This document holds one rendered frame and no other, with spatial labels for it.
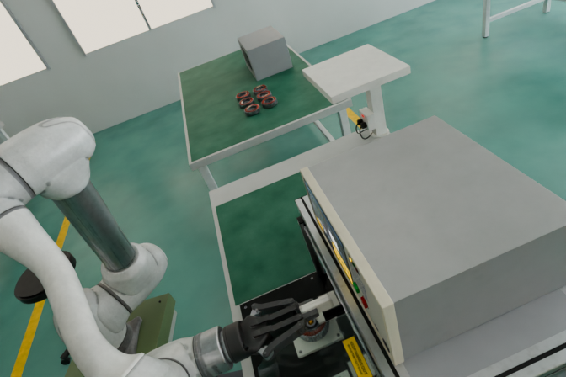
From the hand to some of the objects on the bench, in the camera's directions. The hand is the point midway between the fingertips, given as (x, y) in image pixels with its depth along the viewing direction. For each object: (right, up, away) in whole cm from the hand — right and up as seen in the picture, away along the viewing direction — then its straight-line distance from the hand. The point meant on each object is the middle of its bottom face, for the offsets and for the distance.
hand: (316, 306), depth 79 cm
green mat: (+10, +11, +86) cm, 87 cm away
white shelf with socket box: (+36, +38, +110) cm, 121 cm away
